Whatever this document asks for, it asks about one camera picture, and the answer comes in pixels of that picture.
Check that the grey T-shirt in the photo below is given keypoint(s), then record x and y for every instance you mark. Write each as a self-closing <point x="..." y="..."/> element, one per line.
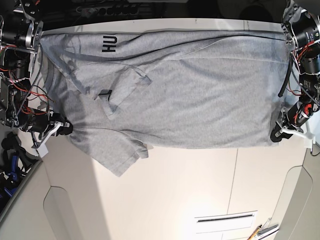
<point x="177" y="89"/>

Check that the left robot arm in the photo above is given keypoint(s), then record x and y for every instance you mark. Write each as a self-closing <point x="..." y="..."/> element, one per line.
<point x="301" y="26"/>

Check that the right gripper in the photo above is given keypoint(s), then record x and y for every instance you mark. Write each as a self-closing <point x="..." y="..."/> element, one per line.
<point x="42" y="125"/>

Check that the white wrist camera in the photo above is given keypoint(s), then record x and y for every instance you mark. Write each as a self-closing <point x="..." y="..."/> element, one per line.
<point x="310" y="143"/>
<point x="41" y="150"/>

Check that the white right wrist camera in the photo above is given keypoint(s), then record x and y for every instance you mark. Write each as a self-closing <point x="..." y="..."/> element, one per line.
<point x="41" y="150"/>

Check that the black and blue tool pile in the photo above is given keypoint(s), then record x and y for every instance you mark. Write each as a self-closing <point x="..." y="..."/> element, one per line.
<point x="15" y="162"/>

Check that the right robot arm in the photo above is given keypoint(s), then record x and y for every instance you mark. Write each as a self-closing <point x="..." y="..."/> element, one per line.
<point x="20" y="106"/>

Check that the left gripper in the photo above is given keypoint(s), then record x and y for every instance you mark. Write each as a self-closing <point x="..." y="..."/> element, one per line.
<point x="290" y="121"/>

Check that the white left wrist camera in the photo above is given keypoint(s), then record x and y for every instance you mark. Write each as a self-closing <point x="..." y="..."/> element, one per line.
<point x="310" y="143"/>

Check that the black power strip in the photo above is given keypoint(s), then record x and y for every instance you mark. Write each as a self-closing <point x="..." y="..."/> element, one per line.
<point x="114" y="10"/>

